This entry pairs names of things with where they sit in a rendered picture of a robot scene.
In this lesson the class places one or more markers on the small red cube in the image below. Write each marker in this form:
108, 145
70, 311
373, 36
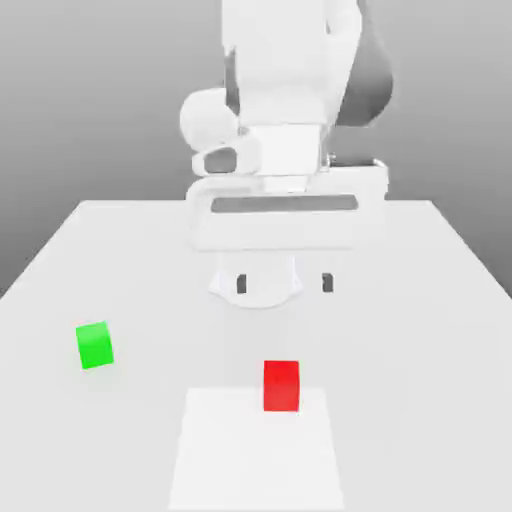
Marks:
281, 386

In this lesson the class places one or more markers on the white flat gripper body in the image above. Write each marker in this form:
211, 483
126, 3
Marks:
280, 228

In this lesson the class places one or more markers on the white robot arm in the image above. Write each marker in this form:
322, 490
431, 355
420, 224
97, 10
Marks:
280, 72

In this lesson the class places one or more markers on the small green cube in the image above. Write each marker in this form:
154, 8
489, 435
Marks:
94, 344

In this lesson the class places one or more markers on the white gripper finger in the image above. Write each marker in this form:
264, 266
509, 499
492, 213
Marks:
241, 284
327, 283

